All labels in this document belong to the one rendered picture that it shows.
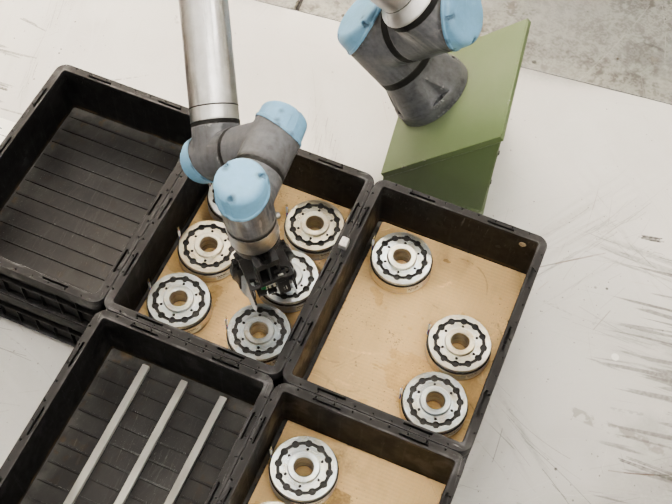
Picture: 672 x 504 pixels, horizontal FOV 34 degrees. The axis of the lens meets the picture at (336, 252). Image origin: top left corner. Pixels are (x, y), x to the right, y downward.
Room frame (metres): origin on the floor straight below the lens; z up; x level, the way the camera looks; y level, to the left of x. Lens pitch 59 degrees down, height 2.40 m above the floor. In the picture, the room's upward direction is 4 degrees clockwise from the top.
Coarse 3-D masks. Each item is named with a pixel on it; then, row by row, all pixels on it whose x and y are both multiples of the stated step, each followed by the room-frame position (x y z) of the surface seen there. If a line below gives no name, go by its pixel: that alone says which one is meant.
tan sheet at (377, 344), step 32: (384, 224) 1.01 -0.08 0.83; (448, 256) 0.96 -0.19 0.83; (352, 288) 0.88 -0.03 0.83; (448, 288) 0.89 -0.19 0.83; (480, 288) 0.90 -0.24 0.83; (512, 288) 0.90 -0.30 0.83; (352, 320) 0.82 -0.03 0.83; (384, 320) 0.83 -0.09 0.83; (416, 320) 0.83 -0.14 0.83; (480, 320) 0.84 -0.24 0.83; (320, 352) 0.76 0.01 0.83; (352, 352) 0.76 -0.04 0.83; (384, 352) 0.77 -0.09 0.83; (416, 352) 0.77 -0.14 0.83; (320, 384) 0.70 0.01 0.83; (352, 384) 0.71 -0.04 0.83; (384, 384) 0.71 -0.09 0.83; (480, 384) 0.72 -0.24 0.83
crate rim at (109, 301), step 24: (336, 168) 1.05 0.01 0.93; (360, 192) 1.01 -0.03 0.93; (144, 240) 0.89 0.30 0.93; (336, 240) 0.91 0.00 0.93; (120, 288) 0.80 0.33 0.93; (312, 288) 0.82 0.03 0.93; (120, 312) 0.76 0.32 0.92; (192, 336) 0.72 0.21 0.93; (288, 336) 0.74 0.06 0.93; (240, 360) 0.69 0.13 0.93
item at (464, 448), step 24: (408, 192) 1.01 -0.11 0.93; (360, 216) 0.96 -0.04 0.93; (480, 216) 0.97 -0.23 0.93; (528, 240) 0.94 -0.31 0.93; (336, 264) 0.87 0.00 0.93; (528, 288) 0.85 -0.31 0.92; (312, 312) 0.78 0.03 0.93; (504, 336) 0.76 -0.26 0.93; (288, 360) 0.70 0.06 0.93; (504, 360) 0.72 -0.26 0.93; (312, 384) 0.66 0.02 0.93; (360, 408) 0.63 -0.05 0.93; (480, 408) 0.64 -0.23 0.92; (432, 432) 0.60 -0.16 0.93
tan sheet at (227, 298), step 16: (288, 192) 1.06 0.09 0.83; (304, 192) 1.07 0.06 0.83; (288, 208) 1.03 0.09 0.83; (192, 224) 0.99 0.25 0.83; (176, 256) 0.92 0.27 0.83; (176, 272) 0.89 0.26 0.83; (208, 288) 0.86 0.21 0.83; (224, 288) 0.87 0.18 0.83; (144, 304) 0.83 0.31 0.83; (176, 304) 0.83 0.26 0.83; (224, 304) 0.84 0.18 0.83; (240, 304) 0.84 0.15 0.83; (224, 320) 0.81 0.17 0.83; (208, 336) 0.78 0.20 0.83; (224, 336) 0.78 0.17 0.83; (256, 336) 0.78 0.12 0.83
